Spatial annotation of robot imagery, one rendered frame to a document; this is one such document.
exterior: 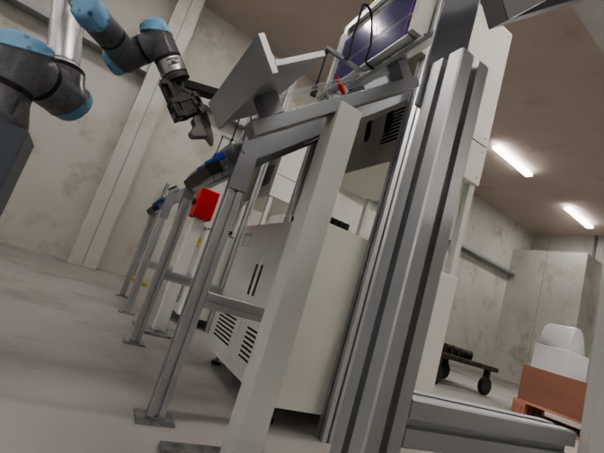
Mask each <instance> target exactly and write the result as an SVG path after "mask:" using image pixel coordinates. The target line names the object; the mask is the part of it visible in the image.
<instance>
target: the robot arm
mask: <svg viewBox="0 0 604 453"><path fill-rule="evenodd" d="M84 29H85V30H86V31H87V32H88V33H89V34H90V36H91V37H92V38H93V39H94V40H95V41H96V42H97V43H98V44H99V45H100V47H101V48H102V49H103V51H102V58H103V60H104V62H105V64H106V66H107V67H108V68H109V69H110V71H112V73H113V74H114V75H116V76H122V75H124V74H127V73H131V72H133V71H134V70H136V69H138V68H141V67H143V66H146V65H148V64H150V63H152V62H155V65H156V67H157V69H158V71H159V74H160V76H161V77H162V79H160V80H159V82H160V83H159V84H158V85H159V87H160V89H161V91H162V94H163V96H164V98H165V100H166V102H167V106H166V107H167V109H168V111H169V112H170V114H171V117H172V119H173V122H174V123H177V122H180V121H185V120H188V119H190V118H193V119H192V120H191V126H192V129H191V131H190V132H189V134H188V136H189V138H190V139H206V141H207V143H208V144H209V145H210V146H211V147H212V146H213V140H214V138H213V133H212V128H211V125H210V121H209V116H208V114H207V111H206V109H205V107H204V104H203V101H202V100H201V98H200V97H203V98H206V99H210V100H211V99H212V97H213V96H214V95H215V93H216V92H217V90H218V88H215V87H212V86H209V85H205V84H201V83H197V82H194V81H192V80H188V79H189V78H190V76H189V74H188V72H187V67H186V66H185V64H184V62H183V59H182V56H181V54H180V51H179V50H178V48H177V45H176V43H175V41H174V38H173V34H172V33H171V31H170V29H169V27H168V25H167V23H166V21H165V20H164V19H163V18H161V17H149V18H146V19H145V20H144V21H143V22H141V23H140V24H139V29H140V33H139V34H138V35H136V36H133V37H131V38H130V37H129V35H128V34H127V33H126V32H125V31H124V30H123V28H122V27H121V26H120V24H119V23H118V22H117V20H116V19H115V18H114V16H113V15H112V14H111V12H110V11H109V9H108V8H107V6H106V5H105V3H104V2H103V1H102V0H51V6H50V14H49V29H48V37H47V44H46V43H44V42H42V41H41V40H38V39H36V38H34V37H32V36H31V35H29V34H27V33H24V32H22V31H17V30H15V29H10V28H2V29H0V120H3V121H5V122H8V123H10V124H13V125H14V126H17V127H19V128H22V129H25V130H28V131H29V125H30V108H31V103H32V102H35V103H36V104H38V105H39V106H40V107H41V108H43V109H44V110H46V111H48V112H49V114H51V115H53V116H56V117H57V118H59V119H61V120H65V121H72V120H78V119H80V118H82V117H83V116H84V115H85V114H86V113H87V112H88V111H89V110H90V109H91V107H92V105H93V97H92V95H91V94H90V92H89V91H88V90H86V89H85V72H84V70H83V69H82V68H81V67H80V66H81V55H82V44H83V34H84Z"/></svg>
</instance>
